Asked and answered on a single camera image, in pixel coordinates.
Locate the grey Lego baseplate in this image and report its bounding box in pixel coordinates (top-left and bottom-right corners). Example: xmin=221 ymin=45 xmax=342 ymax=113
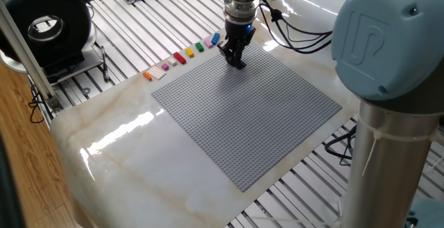
xmin=151 ymin=37 xmax=343 ymax=193

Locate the black ring shaped device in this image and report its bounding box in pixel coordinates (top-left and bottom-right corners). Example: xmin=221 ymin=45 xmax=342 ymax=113
xmin=0 ymin=0 xmax=105 ymax=85

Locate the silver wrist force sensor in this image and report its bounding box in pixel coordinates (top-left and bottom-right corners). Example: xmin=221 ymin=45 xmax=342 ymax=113
xmin=223 ymin=0 xmax=261 ymax=25

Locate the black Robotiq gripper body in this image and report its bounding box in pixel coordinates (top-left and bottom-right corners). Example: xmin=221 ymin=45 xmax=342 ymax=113
xmin=224 ymin=19 xmax=257 ymax=47

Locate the black metal pen tool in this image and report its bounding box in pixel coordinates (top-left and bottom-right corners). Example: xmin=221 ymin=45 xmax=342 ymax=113
xmin=100 ymin=46 xmax=110 ymax=82

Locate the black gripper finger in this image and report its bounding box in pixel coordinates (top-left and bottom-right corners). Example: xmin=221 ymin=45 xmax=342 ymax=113
xmin=217 ymin=40 xmax=237 ymax=64
xmin=235 ymin=42 xmax=248 ymax=68

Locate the white cable tie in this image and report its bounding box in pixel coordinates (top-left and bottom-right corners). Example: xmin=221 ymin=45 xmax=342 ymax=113
xmin=356 ymin=116 xmax=444 ymax=177

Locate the black looped base cable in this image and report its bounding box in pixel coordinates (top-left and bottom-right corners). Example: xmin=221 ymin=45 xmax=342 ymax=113
xmin=323 ymin=125 xmax=357 ymax=167

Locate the glossy marble pattern mat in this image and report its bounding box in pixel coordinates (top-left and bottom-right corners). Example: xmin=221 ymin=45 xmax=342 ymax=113
xmin=49 ymin=0 xmax=361 ymax=228

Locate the black curved panel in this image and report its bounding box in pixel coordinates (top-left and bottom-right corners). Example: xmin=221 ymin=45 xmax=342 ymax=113
xmin=0 ymin=127 xmax=27 ymax=228

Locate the thin black floor cable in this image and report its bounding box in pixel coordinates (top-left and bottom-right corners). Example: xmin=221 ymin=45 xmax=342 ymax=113
xmin=26 ymin=82 xmax=46 ymax=125

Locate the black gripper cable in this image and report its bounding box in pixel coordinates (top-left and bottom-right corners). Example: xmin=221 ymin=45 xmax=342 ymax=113
xmin=258 ymin=0 xmax=333 ymax=55

